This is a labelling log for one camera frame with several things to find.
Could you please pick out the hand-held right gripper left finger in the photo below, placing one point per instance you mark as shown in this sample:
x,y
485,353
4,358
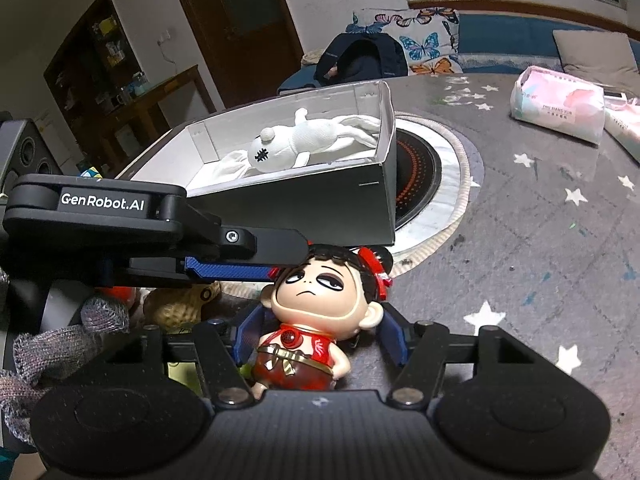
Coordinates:
x,y
248,336

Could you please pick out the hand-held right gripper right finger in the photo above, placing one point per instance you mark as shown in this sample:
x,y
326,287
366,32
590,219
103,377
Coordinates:
x,y
394,336

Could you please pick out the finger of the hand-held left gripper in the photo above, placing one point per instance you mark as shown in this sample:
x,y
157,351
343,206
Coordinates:
x,y
260,246
230,269

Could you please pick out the red dress doll figure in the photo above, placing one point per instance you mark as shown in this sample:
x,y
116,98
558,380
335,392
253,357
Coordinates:
x,y
310,290

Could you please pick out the tan peanut toy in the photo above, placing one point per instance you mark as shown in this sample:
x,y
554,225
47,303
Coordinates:
x,y
175,307

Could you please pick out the red round toy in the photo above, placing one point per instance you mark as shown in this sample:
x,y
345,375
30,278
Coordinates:
x,y
120,294

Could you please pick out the grey cardboard box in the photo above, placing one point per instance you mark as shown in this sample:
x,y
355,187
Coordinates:
x,y
325,195

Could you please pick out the pale blue container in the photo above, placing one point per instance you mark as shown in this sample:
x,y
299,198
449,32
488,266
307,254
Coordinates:
x,y
139,84

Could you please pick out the person's left hand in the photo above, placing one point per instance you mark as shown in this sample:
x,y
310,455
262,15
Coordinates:
x,y
50,355

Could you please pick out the blue dotted tissue box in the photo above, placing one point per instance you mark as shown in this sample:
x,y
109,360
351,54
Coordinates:
x,y
91,172

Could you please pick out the white plush toy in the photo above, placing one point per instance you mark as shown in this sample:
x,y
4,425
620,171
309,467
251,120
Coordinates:
x,y
310,135

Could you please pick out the wooden side table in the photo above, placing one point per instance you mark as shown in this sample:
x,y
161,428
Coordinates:
x,y
165,95

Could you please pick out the dark wooden shelf cabinet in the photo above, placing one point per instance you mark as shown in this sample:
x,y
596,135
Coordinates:
x,y
85,70

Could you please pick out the dark backpack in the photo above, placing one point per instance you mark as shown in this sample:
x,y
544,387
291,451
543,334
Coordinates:
x,y
360,57

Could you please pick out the brown wooden door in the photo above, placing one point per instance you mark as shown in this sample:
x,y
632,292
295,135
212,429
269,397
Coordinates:
x,y
240,25

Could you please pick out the butterfly print pillow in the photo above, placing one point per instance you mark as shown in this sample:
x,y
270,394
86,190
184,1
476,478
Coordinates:
x,y
425,42

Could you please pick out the pink tissue pack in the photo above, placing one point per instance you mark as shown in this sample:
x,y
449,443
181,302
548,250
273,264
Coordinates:
x,y
557,105
622,125

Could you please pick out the blue sofa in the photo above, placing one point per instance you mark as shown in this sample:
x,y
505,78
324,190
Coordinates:
x,y
500,35

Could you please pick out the grey pillow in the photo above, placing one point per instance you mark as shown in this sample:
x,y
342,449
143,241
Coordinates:
x,y
595,57

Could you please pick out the white wall socket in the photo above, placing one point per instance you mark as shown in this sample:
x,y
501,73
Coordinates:
x,y
163,38

